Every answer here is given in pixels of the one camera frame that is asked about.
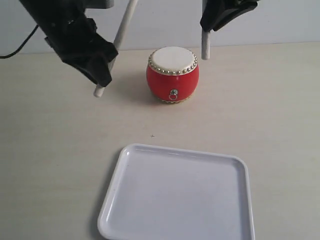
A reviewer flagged small red drum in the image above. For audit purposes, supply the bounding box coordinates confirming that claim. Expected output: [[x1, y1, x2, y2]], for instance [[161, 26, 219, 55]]
[[146, 46, 200, 103]]

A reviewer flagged black cable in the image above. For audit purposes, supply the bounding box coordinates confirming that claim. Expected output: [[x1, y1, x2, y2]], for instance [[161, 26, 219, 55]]
[[0, 24, 38, 60]]

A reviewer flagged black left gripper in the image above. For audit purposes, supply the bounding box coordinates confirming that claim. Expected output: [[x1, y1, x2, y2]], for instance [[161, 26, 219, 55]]
[[20, 0, 118, 87]]

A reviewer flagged white drumstick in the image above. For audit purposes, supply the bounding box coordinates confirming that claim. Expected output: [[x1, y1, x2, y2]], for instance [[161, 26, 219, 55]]
[[93, 0, 138, 98], [201, 30, 211, 60]]

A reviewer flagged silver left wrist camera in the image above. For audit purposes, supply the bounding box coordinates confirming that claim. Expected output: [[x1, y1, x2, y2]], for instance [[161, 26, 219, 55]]
[[84, 0, 115, 9]]

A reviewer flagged white plastic tray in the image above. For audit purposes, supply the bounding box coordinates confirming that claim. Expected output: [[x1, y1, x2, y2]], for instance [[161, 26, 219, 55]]
[[97, 143, 255, 240]]

